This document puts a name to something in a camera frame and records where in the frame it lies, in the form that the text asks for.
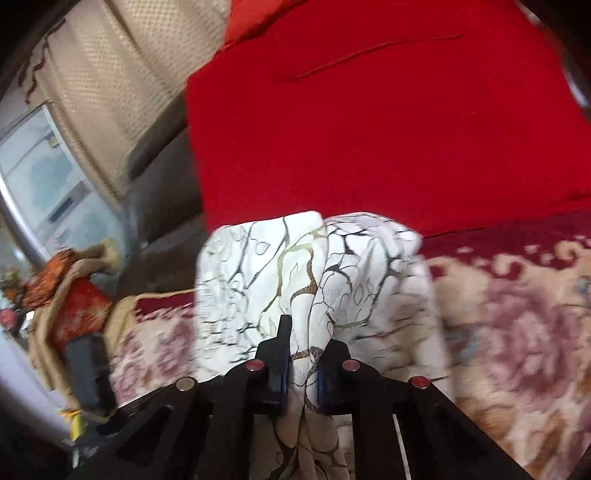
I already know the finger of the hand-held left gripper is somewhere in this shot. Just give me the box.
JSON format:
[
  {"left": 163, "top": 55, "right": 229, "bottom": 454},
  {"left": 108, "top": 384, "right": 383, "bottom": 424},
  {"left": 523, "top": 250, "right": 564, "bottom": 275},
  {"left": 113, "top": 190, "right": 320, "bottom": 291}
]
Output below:
[{"left": 64, "top": 332, "right": 118, "bottom": 422}]

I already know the dark brown leather sofa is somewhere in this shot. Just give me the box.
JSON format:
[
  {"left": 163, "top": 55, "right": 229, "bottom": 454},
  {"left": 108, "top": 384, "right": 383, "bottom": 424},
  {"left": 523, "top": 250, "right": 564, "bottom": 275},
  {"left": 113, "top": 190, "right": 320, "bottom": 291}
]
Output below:
[{"left": 111, "top": 88, "right": 222, "bottom": 296}]

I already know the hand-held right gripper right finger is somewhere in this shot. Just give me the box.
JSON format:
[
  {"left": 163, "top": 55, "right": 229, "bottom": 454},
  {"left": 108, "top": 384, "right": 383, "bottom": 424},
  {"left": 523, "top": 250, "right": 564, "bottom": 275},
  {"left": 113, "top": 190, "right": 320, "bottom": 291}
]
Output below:
[{"left": 318, "top": 339, "right": 532, "bottom": 480}]

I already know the beige curtain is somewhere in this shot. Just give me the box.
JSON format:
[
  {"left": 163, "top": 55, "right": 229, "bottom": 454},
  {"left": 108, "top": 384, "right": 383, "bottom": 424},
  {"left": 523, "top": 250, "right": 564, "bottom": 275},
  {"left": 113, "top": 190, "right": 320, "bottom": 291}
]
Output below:
[{"left": 18, "top": 0, "right": 232, "bottom": 199}]

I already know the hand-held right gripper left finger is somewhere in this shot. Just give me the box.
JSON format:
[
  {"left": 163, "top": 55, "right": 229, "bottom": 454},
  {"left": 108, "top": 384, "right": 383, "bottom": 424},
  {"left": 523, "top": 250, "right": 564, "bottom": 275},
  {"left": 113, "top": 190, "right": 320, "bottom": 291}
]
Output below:
[{"left": 69, "top": 315, "right": 293, "bottom": 480}]

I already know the white crackle print garment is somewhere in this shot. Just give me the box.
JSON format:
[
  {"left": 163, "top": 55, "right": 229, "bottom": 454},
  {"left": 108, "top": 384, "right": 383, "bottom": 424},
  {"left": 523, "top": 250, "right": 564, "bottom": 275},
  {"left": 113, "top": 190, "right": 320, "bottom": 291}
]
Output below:
[{"left": 194, "top": 210, "right": 455, "bottom": 480}]

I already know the orange patterned cloth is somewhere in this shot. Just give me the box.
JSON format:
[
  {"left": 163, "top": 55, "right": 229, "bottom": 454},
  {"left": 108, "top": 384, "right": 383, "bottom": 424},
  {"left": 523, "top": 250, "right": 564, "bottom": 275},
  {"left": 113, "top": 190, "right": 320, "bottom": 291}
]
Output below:
[{"left": 21, "top": 249, "right": 88, "bottom": 310}]

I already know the glass window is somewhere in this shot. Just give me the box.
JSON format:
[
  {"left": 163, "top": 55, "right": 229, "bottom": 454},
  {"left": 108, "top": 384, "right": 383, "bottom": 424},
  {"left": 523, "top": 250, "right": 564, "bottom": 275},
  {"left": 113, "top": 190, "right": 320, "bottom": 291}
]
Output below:
[{"left": 0, "top": 104, "right": 127, "bottom": 264}]

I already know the floral plush blanket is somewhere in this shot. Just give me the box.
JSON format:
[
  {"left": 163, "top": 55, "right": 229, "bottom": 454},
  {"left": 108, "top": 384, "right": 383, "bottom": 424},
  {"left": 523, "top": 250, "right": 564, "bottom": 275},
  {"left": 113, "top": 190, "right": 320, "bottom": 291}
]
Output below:
[{"left": 104, "top": 208, "right": 591, "bottom": 480}]

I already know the red cloth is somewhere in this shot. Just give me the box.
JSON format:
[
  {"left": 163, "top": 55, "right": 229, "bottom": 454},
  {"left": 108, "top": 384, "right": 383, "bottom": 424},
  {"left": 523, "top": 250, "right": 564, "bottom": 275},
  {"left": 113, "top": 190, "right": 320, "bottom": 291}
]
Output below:
[{"left": 185, "top": 0, "right": 591, "bottom": 238}]

